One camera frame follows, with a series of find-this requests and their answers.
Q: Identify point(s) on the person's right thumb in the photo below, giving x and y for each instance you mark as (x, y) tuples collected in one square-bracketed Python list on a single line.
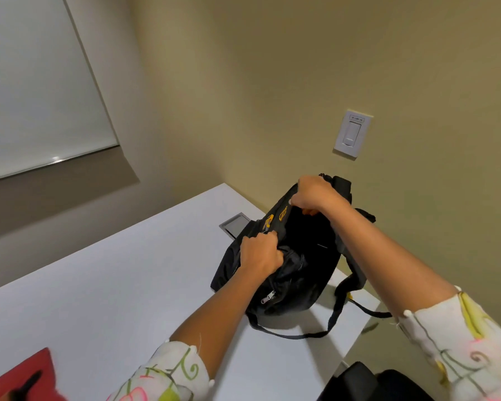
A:
[(311, 211)]

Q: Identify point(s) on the white roller window blind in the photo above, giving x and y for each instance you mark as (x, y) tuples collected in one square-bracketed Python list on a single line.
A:
[(33, 87)]

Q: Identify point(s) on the person's left fingers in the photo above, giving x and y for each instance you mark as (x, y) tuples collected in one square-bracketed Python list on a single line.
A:
[(277, 250)]

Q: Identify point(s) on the white wall light switch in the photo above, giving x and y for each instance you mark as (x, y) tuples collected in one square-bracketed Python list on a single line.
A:
[(352, 133)]

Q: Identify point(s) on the person's left forearm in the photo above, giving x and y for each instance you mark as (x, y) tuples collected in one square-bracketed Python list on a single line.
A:
[(221, 313)]

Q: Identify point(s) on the black pen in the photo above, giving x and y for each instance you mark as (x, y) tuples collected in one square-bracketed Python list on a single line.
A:
[(25, 388)]

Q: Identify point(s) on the person's right hand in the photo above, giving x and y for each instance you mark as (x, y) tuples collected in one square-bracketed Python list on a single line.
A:
[(313, 194)]

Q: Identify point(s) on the black office chair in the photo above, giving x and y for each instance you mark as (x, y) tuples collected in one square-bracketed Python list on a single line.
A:
[(371, 386)]

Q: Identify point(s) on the red folder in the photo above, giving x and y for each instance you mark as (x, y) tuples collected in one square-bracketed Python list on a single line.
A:
[(23, 377)]

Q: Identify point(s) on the person's right forearm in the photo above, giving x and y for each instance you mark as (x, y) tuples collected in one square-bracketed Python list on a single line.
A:
[(384, 263)]

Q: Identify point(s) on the person's left hand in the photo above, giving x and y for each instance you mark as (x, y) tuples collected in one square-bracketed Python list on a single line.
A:
[(259, 252)]

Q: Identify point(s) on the black backpack with yellow logo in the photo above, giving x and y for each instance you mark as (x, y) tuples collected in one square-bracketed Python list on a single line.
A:
[(300, 254)]

